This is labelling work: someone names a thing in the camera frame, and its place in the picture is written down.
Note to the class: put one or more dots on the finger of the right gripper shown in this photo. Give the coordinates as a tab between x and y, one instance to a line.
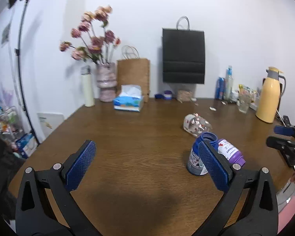
282	130
279	144

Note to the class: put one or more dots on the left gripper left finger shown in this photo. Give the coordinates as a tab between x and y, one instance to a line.
45	205

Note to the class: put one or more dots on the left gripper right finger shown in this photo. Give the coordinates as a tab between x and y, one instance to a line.
248	205

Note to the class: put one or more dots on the purple pill bottle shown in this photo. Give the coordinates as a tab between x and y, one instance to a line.
231	153

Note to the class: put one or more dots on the blue pill bottle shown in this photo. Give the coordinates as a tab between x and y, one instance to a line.
194	165

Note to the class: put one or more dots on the yellow thermos jug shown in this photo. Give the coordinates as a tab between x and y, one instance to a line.
270	95

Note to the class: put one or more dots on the clear drinking glass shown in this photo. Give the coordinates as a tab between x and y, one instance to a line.
244	102

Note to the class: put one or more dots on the snack packets pile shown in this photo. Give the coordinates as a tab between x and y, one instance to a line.
254	94

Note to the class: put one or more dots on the glass bottle blue cap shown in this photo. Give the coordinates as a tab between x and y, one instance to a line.
228	83

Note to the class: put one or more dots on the blue drink can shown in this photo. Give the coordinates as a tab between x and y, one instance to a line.
219	90

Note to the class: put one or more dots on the clear plastic jar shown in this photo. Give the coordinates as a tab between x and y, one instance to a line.
196	125

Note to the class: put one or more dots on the white floor board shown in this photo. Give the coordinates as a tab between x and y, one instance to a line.
50	121

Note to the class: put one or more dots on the clear container of nuts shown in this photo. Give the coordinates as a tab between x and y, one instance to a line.
184	94

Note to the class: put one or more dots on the small purple white jar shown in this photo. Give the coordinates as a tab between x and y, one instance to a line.
167	95

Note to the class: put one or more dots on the blue lid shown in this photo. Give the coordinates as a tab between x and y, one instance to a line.
158	96

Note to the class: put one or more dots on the black paper bag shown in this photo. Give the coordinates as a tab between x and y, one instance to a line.
183	54

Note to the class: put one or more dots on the white thermos bottle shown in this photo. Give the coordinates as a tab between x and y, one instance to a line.
87	86

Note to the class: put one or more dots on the blue tissue box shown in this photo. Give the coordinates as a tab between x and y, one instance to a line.
129	99

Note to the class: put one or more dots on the brown paper bag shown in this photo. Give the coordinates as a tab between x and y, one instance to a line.
133	70

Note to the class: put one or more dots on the pink ceramic vase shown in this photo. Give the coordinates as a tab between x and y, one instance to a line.
106	76

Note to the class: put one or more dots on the dried pink flowers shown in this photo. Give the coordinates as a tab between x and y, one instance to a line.
98	42

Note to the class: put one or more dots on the studio light on stand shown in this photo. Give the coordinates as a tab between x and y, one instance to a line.
18	53

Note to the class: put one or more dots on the wire storage rack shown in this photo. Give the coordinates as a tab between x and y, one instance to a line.
11	129

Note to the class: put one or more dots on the wall picture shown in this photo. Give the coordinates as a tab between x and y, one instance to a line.
5	34

